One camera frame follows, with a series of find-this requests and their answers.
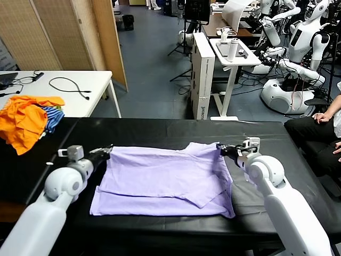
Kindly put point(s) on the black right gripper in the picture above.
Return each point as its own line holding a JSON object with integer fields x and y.
{"x": 233, "y": 152}

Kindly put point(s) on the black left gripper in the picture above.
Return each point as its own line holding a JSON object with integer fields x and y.
{"x": 98, "y": 160}

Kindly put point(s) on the lavender t-shirt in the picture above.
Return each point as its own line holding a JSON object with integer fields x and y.
{"x": 160, "y": 176}

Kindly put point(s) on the white humanoid robot raised arm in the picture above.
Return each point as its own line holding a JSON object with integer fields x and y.
{"x": 271, "y": 32}

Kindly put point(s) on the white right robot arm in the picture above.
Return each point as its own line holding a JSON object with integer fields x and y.
{"x": 287, "y": 213}

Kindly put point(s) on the bare forearm of seated person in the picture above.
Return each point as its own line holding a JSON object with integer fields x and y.
{"x": 334, "y": 106}

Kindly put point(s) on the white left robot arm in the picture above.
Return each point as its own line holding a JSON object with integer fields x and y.
{"x": 48, "y": 208}

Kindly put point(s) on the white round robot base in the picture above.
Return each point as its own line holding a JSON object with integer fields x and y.
{"x": 184, "y": 38}

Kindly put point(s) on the walking person white clothes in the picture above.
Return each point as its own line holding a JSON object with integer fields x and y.
{"x": 154, "y": 4}

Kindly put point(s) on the bare hand of seated person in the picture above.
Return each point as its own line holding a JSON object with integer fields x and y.
{"x": 338, "y": 148}
{"x": 321, "y": 118}

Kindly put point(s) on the blue striped garment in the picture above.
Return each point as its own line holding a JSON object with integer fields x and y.
{"x": 54, "y": 118}

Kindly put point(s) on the black plastic table cover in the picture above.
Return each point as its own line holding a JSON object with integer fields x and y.
{"x": 160, "y": 130}

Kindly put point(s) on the white standing desk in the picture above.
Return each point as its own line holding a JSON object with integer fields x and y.
{"x": 229, "y": 88}

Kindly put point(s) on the white table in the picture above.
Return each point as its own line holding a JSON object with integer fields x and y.
{"x": 98, "y": 80}

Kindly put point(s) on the tall white cardboard box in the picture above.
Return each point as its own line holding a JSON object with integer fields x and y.
{"x": 206, "y": 80}

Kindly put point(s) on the black padded side table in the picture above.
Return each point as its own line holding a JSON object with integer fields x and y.
{"x": 21, "y": 173}

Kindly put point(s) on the seated person black trousers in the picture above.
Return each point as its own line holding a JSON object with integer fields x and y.
{"x": 306, "y": 130}

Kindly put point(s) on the orange garment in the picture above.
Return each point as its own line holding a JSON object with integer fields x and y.
{"x": 21, "y": 122}

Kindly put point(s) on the white water bottle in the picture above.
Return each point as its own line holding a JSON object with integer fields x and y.
{"x": 231, "y": 50}

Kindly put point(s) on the gray tablet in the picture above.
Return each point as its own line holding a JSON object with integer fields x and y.
{"x": 222, "y": 49}

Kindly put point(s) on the black office chair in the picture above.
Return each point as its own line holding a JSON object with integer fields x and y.
{"x": 315, "y": 102}

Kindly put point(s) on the black tripod stand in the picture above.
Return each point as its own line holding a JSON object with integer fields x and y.
{"x": 184, "y": 40}

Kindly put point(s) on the black laptop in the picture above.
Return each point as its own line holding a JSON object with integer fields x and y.
{"x": 6, "y": 79}

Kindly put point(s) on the brown wooden desk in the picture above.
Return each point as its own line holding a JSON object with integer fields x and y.
{"x": 213, "y": 29}

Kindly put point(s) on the wooden folding screen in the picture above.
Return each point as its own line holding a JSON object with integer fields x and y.
{"x": 53, "y": 34}

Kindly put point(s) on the black waste bin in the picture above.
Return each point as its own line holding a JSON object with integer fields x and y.
{"x": 128, "y": 23}

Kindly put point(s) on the white curved panel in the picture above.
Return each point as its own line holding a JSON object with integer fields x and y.
{"x": 233, "y": 16}

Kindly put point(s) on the gray printed board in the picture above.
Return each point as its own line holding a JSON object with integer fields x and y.
{"x": 6, "y": 57}

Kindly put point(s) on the white humanoid robot on base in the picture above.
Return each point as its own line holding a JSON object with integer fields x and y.
{"x": 301, "y": 40}

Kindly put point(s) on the black pole stand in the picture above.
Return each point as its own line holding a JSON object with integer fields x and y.
{"x": 331, "y": 66}

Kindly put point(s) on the black monitor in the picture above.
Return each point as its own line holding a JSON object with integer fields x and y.
{"x": 197, "y": 10}

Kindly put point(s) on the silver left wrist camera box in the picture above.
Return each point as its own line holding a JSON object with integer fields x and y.
{"x": 74, "y": 152}

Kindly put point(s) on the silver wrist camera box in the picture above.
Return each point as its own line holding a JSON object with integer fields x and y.
{"x": 253, "y": 144}
{"x": 74, "y": 152}

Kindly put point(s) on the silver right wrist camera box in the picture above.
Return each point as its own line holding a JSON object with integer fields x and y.
{"x": 253, "y": 144}

